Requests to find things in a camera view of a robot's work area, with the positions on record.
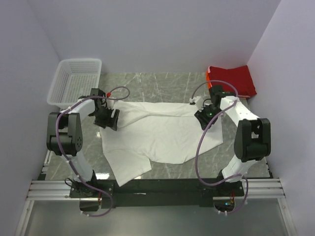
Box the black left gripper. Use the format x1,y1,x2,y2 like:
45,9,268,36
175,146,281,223
92,106,119,131

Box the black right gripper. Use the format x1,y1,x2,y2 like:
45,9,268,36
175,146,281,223
194,105,223,131

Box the white t shirt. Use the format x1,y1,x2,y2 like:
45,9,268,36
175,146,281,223
100,100,224,187

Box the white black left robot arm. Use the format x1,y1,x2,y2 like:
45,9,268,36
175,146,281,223
46,88,120,198

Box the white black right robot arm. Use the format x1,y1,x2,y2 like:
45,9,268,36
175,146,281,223
195,81,271,196

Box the folded red t shirt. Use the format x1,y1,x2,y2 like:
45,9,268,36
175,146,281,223
208,64,257,97

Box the white plastic basket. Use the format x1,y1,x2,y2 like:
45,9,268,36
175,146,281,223
47,58,102,109

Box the black base crossbar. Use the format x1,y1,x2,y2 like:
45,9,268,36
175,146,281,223
69,178,245,211

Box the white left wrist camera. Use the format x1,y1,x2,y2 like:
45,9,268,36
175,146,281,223
102,92,116,110

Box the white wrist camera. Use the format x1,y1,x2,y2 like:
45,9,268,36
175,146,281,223
102,92,116,110
189,96,204,109

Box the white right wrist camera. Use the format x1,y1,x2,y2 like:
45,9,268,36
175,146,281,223
189,96,204,109

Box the aluminium rail frame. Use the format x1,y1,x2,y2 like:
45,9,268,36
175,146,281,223
16,151,297,236

